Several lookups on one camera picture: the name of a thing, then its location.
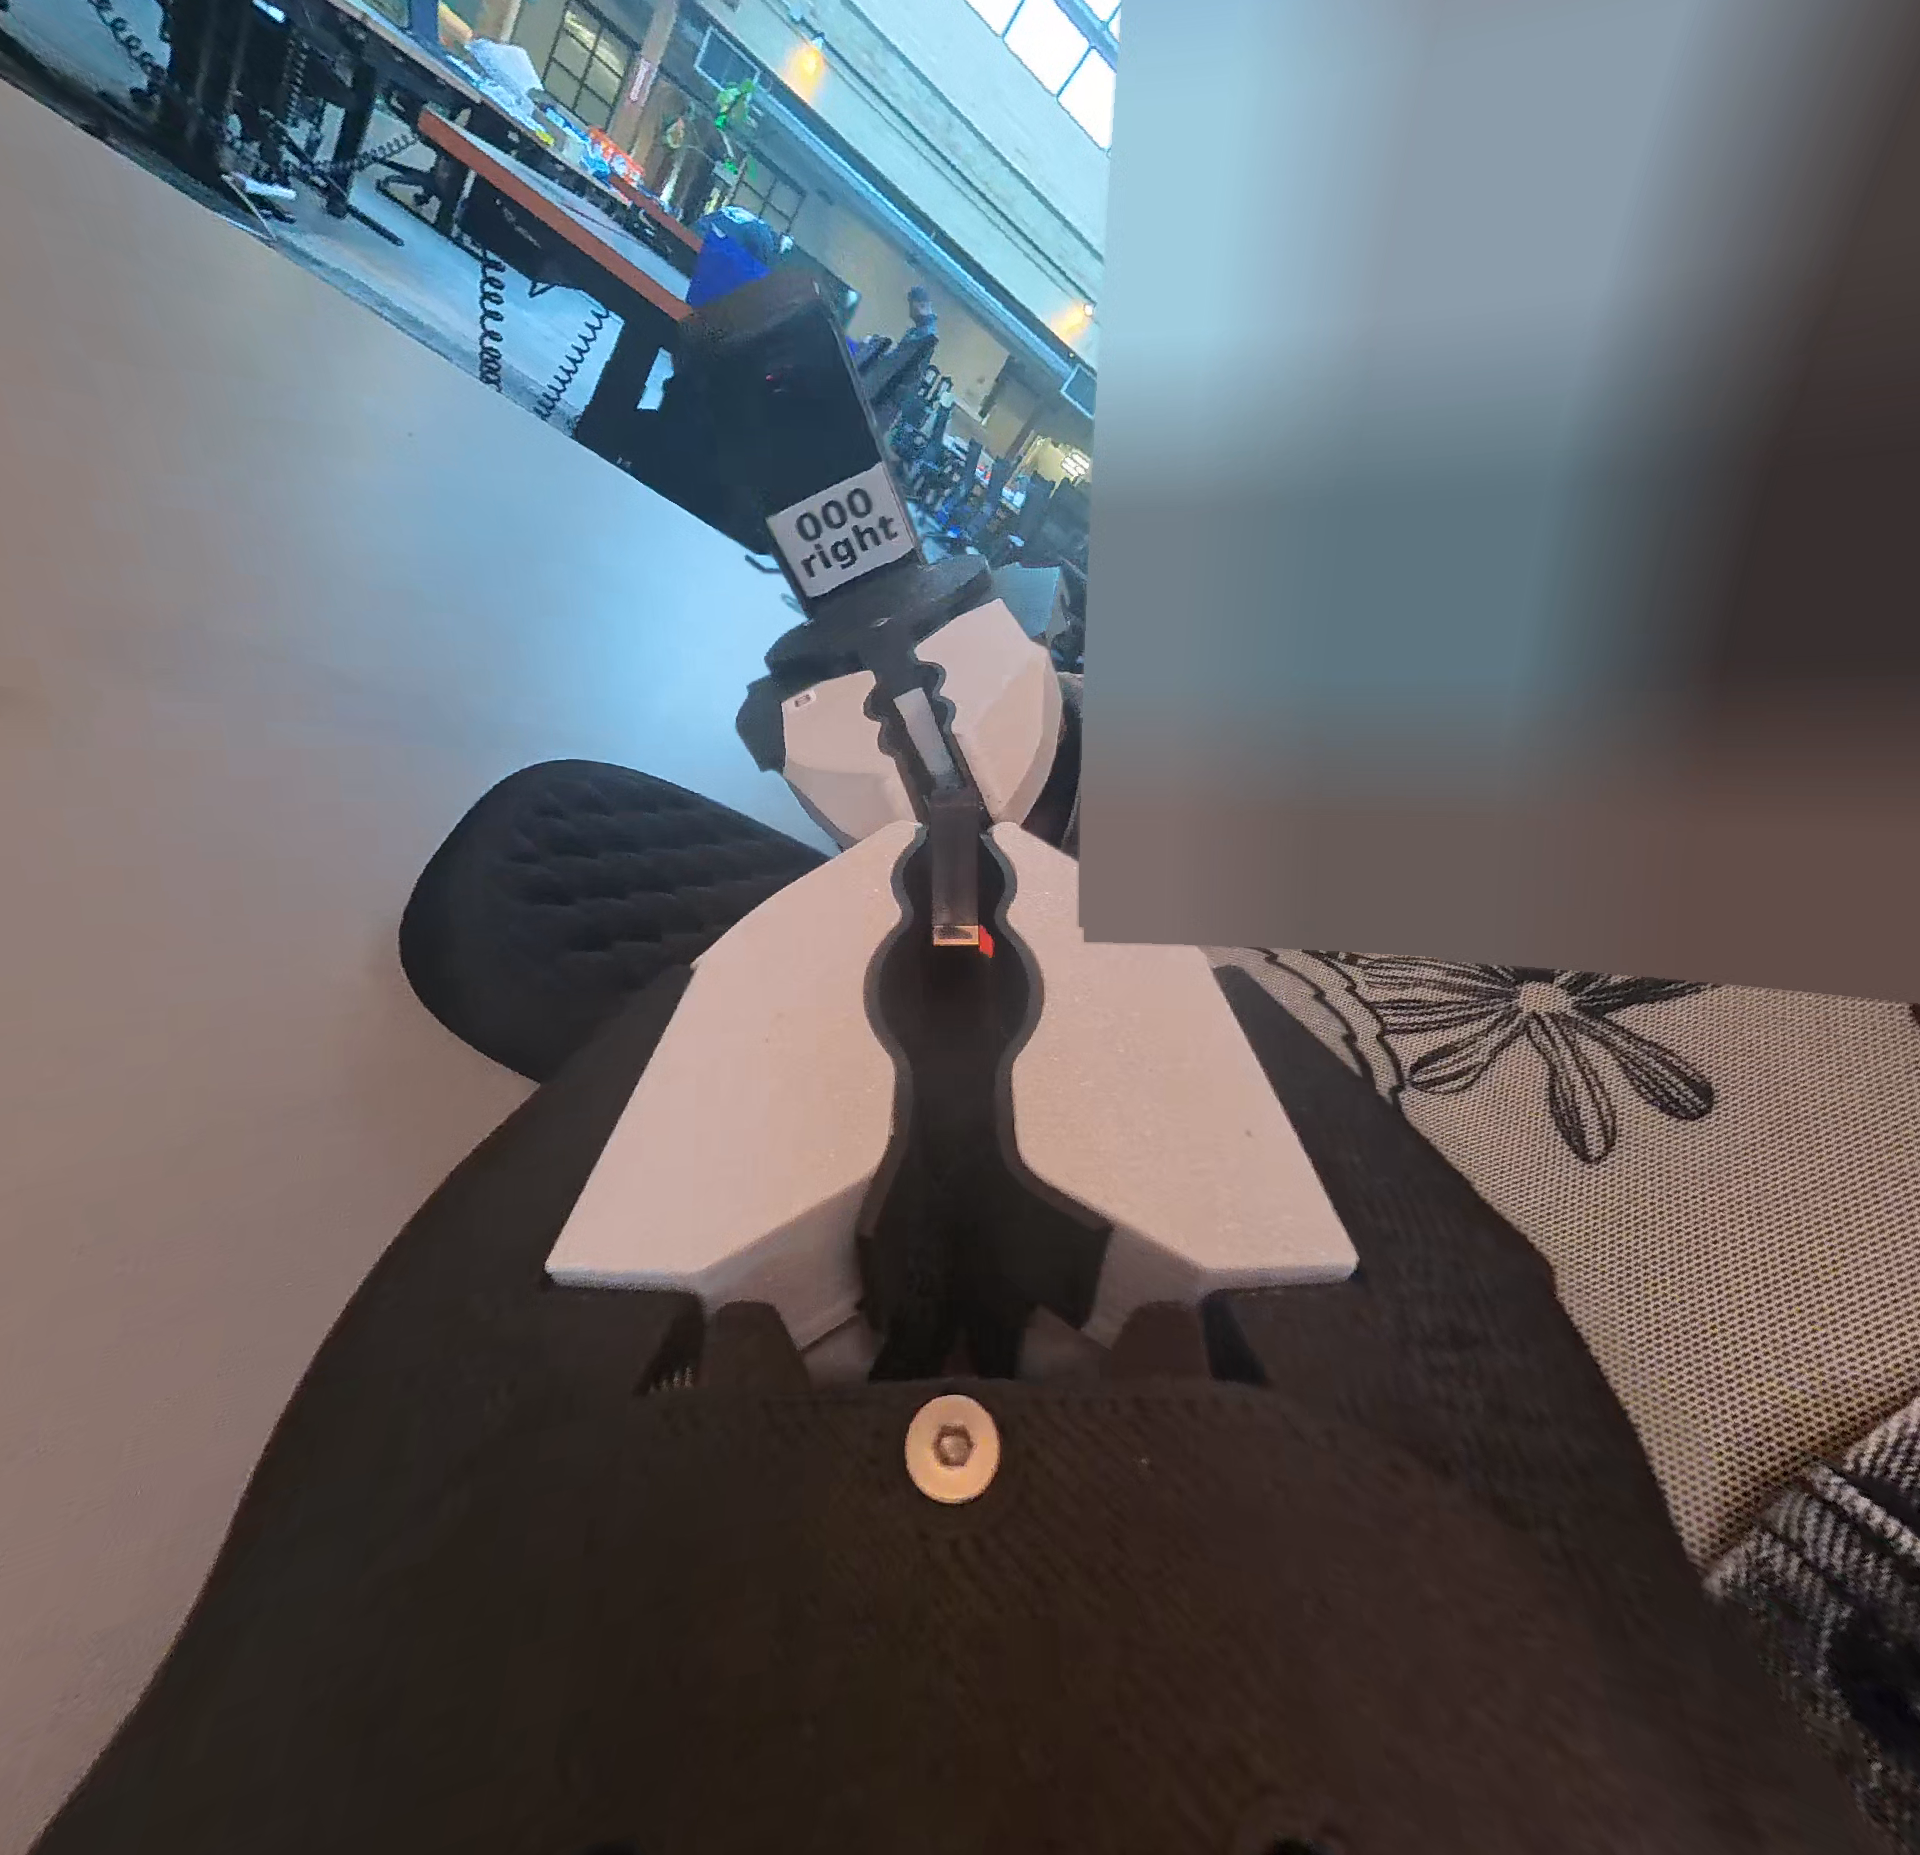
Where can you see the skylight window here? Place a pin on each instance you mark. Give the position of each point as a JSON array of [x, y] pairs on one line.
[[1036, 10]]

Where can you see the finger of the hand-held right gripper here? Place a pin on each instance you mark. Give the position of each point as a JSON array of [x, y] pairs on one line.
[[841, 776], [1013, 715]]

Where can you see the dark office desk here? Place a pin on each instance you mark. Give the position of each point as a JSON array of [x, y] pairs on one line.
[[226, 25]]

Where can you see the wall lamp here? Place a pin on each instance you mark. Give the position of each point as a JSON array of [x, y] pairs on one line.
[[809, 62]]

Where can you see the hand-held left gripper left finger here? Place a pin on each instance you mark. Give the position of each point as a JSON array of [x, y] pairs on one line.
[[750, 1104]]

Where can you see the dark patterned cloth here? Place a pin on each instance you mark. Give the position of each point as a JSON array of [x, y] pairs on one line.
[[1831, 1662]]

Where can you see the white lego piece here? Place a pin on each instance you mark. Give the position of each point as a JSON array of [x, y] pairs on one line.
[[927, 729]]

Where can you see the blue bag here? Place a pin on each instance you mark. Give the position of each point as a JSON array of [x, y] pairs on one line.
[[739, 253]]

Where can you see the orange edged wooden desk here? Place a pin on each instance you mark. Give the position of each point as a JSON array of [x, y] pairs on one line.
[[555, 212]]

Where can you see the black quilted seat cushion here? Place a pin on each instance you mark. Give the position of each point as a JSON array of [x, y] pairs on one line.
[[599, 895]]

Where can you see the floral print garment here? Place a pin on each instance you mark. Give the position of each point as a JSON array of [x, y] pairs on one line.
[[1651, 1210]]

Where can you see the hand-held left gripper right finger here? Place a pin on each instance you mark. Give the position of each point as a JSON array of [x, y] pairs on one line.
[[1170, 1104]]

